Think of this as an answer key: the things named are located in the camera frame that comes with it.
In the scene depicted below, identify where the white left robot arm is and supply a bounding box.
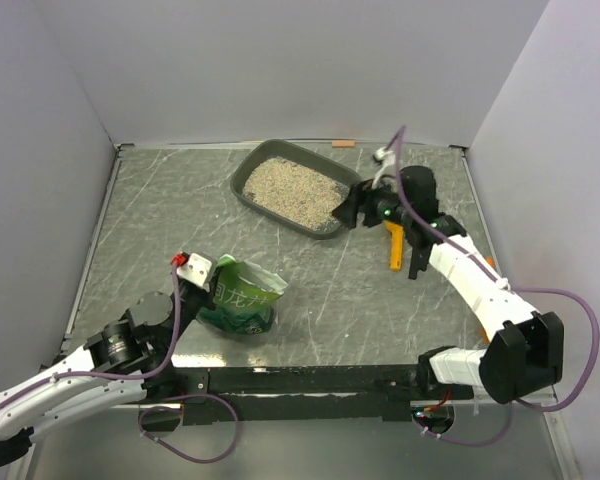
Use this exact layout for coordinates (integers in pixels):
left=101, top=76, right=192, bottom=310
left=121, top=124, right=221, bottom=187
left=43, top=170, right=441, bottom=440
left=0, top=280, right=211, bottom=467

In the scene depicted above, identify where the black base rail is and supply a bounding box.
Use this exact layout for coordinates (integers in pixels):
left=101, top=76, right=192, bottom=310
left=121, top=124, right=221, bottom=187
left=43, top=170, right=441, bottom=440
left=141, top=365, right=474, bottom=426

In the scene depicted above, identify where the dark grey litter box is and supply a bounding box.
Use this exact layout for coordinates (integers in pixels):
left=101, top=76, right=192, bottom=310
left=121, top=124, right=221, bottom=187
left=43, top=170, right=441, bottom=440
left=230, top=140, right=360, bottom=240

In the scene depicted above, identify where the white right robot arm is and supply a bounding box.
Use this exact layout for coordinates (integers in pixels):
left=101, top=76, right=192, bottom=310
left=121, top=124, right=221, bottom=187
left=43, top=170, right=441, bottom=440
left=332, top=166, right=564, bottom=404

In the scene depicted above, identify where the black T-shaped bracket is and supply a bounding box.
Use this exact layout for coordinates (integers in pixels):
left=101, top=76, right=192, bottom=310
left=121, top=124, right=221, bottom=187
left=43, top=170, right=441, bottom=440
left=408, top=245, right=432, bottom=280

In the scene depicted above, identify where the small orange block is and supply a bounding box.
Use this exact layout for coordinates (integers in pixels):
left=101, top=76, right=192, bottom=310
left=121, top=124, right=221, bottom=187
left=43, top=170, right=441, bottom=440
left=331, top=140, right=356, bottom=148

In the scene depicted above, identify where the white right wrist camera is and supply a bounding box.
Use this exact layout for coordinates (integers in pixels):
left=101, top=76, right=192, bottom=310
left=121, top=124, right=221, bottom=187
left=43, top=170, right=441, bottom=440
left=371, top=147, right=396, bottom=189

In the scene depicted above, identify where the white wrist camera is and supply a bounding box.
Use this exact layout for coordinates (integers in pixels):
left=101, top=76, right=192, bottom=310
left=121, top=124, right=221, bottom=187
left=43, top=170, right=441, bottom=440
left=172, top=252, right=218, bottom=292
left=371, top=147, right=396, bottom=189

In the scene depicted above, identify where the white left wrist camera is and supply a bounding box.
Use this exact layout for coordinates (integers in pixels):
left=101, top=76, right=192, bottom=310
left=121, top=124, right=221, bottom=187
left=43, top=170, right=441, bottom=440
left=172, top=252, right=218, bottom=292

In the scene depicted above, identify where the beige cat litter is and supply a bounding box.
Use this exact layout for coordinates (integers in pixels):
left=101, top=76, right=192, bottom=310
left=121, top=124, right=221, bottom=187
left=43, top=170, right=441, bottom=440
left=243, top=157, right=349, bottom=231

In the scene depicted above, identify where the orange plastic carrot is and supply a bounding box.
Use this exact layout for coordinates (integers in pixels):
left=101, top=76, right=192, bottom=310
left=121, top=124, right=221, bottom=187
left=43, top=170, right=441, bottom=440
left=479, top=257, right=496, bottom=346

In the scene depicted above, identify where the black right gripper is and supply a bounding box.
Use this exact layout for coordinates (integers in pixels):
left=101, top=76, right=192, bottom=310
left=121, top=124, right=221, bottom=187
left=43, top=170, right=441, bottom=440
left=329, top=175, right=412, bottom=232

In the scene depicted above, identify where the green litter bag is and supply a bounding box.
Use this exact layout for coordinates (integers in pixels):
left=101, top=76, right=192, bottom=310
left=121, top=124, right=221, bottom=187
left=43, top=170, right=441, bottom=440
left=197, top=255, right=288, bottom=335

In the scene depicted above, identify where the yellow plastic scoop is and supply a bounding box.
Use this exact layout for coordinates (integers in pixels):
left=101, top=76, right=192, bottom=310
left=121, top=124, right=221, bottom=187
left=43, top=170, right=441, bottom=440
left=384, top=221, right=404, bottom=271

